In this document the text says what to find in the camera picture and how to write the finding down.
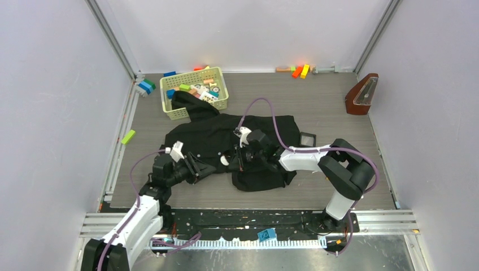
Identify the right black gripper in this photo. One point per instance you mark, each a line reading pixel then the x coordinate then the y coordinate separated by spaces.
pixel 240 163

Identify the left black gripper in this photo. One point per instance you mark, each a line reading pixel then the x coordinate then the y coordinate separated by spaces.
pixel 200 169

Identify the black button shirt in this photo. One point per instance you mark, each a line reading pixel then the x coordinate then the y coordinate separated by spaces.
pixel 209 136

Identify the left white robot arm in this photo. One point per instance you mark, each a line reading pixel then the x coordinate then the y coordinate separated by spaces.
pixel 121 246

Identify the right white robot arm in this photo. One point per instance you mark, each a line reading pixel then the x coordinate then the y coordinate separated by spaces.
pixel 348 170

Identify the toy blocks in basket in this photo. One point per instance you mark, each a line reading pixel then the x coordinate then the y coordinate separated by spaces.
pixel 207 89

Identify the pale green plastic basket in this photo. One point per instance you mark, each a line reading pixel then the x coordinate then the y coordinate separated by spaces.
pixel 180 112

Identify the black square box far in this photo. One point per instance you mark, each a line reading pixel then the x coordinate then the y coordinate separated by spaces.
pixel 307 139

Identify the lime green block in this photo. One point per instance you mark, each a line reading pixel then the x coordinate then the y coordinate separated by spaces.
pixel 128 137

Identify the tan wooden block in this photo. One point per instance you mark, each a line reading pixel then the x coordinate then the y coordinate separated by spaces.
pixel 283 69

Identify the blue toy brick front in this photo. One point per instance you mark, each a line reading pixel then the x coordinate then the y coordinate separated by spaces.
pixel 267 235

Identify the blue block behind basket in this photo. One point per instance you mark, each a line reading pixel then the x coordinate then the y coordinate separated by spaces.
pixel 170 74

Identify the stacked blue green bricks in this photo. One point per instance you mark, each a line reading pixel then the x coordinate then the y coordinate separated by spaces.
pixel 145 87

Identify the brown wooden metronome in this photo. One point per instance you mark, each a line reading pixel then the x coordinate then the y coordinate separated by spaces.
pixel 358 100

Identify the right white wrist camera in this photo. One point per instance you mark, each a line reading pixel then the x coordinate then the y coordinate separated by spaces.
pixel 242 133

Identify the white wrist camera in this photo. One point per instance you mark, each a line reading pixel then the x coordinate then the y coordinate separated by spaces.
pixel 175 151
pixel 242 133

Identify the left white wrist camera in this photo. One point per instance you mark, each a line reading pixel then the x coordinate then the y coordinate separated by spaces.
pixel 175 151

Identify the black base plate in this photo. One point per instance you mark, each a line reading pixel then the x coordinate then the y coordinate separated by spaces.
pixel 245 224

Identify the orange block at wall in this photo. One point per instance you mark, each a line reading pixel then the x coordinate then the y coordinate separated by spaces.
pixel 297 72

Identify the yellow block at wall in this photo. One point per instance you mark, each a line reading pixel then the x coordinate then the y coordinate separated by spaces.
pixel 304 71

